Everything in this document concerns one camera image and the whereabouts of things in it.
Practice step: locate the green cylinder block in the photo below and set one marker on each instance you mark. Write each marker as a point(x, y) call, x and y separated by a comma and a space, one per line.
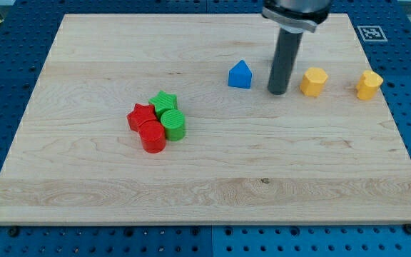
point(174, 123)

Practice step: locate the wooden board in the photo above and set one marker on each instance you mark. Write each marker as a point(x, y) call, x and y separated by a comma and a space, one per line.
point(248, 157)

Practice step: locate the white fiducial marker tag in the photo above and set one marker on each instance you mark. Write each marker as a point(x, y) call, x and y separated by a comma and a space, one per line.
point(372, 34)

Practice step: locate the green star block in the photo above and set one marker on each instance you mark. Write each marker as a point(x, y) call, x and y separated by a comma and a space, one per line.
point(163, 102)

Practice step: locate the yellow hexagon block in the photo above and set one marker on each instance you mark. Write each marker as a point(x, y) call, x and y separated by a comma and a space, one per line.
point(313, 81)

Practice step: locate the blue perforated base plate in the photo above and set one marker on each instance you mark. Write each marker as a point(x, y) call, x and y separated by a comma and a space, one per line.
point(26, 36)

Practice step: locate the red star block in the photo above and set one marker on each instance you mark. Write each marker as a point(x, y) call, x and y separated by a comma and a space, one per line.
point(140, 115)

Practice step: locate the red cylinder block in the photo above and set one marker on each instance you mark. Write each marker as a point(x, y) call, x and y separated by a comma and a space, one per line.
point(152, 135)

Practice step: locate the blue triangular prism block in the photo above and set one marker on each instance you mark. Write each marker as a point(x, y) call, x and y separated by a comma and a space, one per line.
point(240, 76)

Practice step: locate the yellow heart block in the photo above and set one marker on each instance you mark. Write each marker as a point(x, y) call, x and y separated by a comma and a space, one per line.
point(368, 85)

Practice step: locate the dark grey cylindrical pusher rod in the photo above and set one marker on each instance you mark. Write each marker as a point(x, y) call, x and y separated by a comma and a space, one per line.
point(284, 58)

